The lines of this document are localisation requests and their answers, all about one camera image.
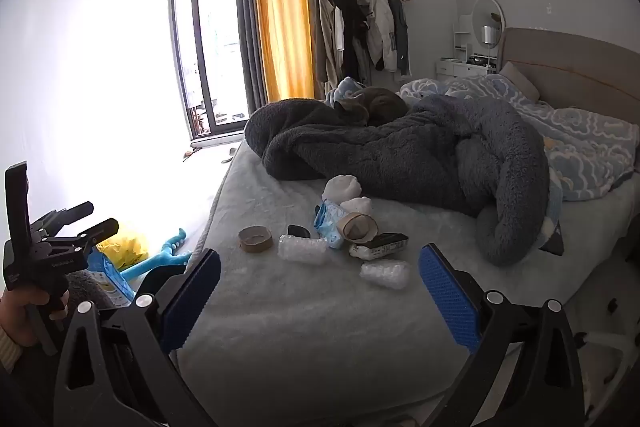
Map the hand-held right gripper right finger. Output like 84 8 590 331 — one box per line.
417 243 588 427

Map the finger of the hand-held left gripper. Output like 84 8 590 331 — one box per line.
42 202 95 231
45 218 120 256

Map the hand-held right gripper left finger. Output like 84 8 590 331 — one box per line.
52 248 223 427

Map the small bubble wrap piece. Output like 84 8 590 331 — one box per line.
360 259 411 291

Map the brown tape roll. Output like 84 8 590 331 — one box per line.
238 225 274 253

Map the black and white packet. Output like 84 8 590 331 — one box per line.
348 233 409 259

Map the cardboard tape core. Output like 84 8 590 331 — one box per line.
338 212 379 244

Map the large bubble wrap piece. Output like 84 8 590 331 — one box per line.
278 234 331 265

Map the white tissue ball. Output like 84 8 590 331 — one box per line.
341 195 374 218
322 175 362 202

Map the blue tissue packet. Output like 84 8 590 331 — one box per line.
313 199 351 250

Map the person's left hand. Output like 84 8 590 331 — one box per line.
0 289 51 348

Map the yellow plastic bag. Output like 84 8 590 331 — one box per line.
97 232 151 268

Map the blue flat packet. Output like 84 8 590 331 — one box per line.
87 252 136 308

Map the blue dinosaur toy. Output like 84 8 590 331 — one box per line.
120 227 193 283

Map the grey fuzzy rug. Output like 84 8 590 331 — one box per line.
65 271 113 310

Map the bed with grey sheet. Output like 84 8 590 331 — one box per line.
172 137 640 427

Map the grey fleece blanket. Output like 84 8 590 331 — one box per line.
245 94 551 268

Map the white chair base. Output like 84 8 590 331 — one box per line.
575 297 640 408

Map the blue patterned duvet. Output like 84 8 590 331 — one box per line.
325 74 640 258

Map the grey cat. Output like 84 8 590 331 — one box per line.
332 87 408 128

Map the beige pillow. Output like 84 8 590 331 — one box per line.
499 62 541 102

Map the white dresser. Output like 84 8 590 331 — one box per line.
436 57 501 80

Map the glass balcony door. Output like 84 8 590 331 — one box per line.
170 0 251 142

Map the beige bed headboard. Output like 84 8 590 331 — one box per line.
500 27 640 128

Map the white desk organizer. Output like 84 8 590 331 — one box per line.
453 14 476 58

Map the silver table lamp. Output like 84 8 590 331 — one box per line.
481 26 502 68

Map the grey hanging garment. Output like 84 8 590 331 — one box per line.
387 0 411 75

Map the beige coat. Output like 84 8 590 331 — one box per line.
317 0 346 82

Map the round white mirror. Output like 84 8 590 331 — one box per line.
471 0 507 45

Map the white jacket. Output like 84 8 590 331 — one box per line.
350 0 398 72

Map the yellow curtain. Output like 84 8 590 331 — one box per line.
252 0 316 102

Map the black garment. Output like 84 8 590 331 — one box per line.
330 0 373 82

